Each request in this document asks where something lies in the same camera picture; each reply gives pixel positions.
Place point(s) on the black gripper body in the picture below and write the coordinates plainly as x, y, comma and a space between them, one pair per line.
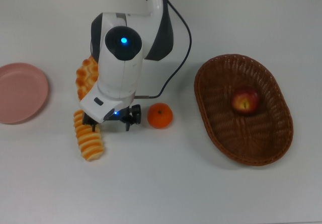
122, 115

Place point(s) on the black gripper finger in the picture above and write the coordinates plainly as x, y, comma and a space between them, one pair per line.
134, 115
90, 122

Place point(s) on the striped bread roll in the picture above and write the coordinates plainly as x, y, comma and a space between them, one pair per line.
89, 143

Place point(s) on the orange mandarin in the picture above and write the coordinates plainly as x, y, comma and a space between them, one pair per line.
159, 117

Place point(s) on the braided bread loaf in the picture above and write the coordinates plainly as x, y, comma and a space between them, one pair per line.
84, 78

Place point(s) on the red apple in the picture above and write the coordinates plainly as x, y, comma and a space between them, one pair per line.
245, 100

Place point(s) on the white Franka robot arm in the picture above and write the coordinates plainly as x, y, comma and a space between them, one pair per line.
118, 78

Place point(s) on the pink plate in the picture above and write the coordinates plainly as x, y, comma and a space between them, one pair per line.
20, 93

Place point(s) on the brown woven basket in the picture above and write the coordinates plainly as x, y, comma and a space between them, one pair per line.
264, 138

